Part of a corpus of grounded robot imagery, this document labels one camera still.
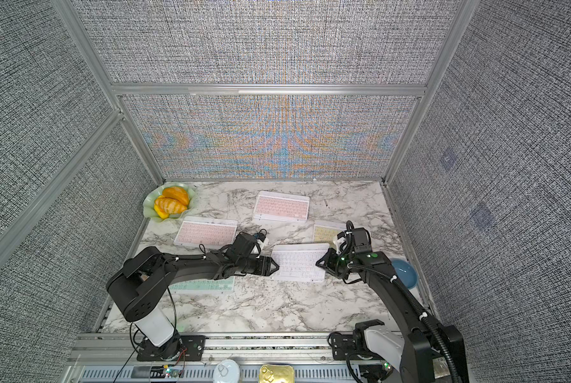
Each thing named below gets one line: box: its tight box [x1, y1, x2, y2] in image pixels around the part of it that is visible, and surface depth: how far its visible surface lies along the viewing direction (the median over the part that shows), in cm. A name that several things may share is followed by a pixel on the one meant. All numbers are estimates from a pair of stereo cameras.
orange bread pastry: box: [153, 185, 190, 220], surface depth 105 cm
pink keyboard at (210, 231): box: [173, 216, 239, 248], surface depth 102 cm
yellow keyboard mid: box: [312, 220, 347, 249], surface depth 102 cm
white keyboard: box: [271, 243, 331, 283], surface depth 87 cm
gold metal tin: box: [258, 363, 296, 383], surface depth 67 cm
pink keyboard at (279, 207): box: [252, 190, 311, 222], surface depth 108 cm
